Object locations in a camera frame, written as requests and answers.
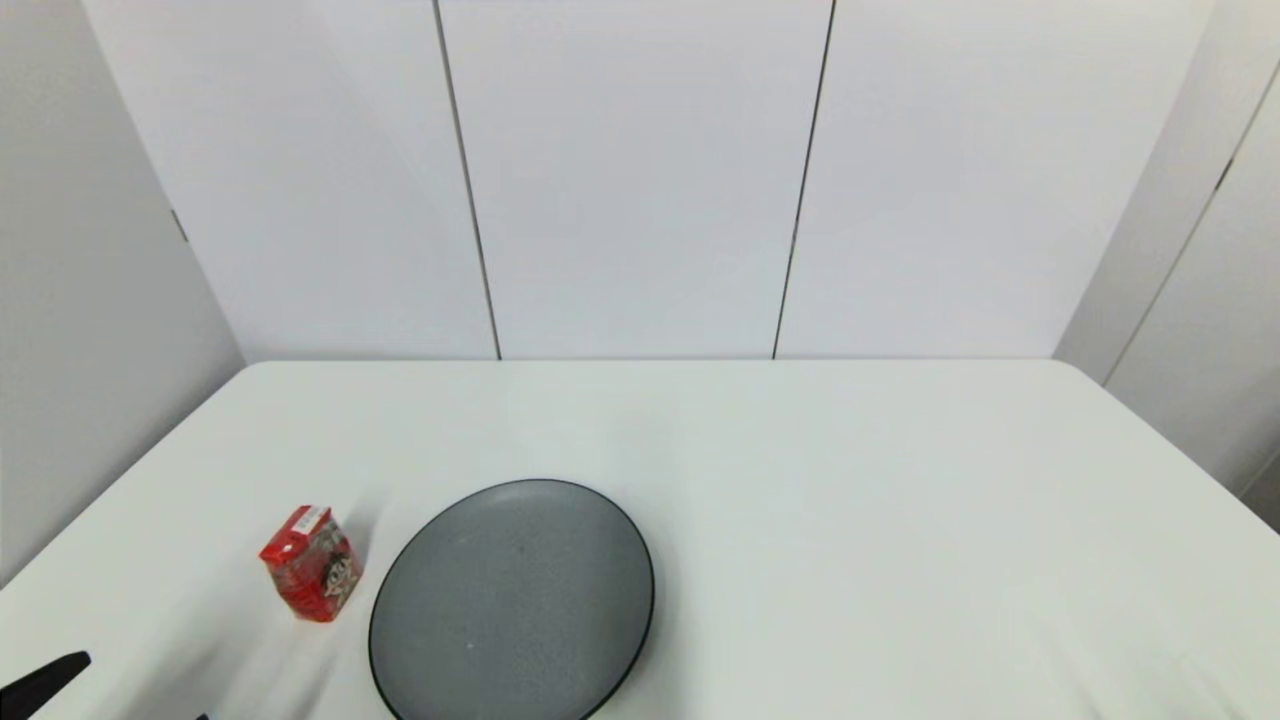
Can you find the red milk carton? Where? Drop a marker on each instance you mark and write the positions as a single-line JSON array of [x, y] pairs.
[[312, 565]]

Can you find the grey round plate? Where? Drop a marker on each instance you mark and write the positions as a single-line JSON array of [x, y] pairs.
[[512, 605]]

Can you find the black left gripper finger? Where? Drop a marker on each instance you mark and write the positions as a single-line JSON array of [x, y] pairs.
[[40, 688]]

